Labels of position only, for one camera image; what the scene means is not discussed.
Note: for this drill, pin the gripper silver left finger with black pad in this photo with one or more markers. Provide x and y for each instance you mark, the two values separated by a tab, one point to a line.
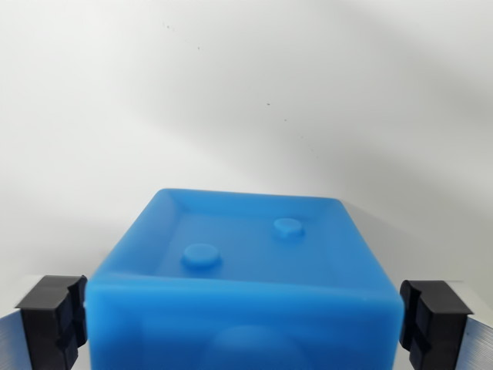
42	320

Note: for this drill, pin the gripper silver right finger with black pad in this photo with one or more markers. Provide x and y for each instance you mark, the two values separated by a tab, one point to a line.
443	320

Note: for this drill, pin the blue soft cube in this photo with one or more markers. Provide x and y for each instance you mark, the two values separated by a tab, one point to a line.
246	285

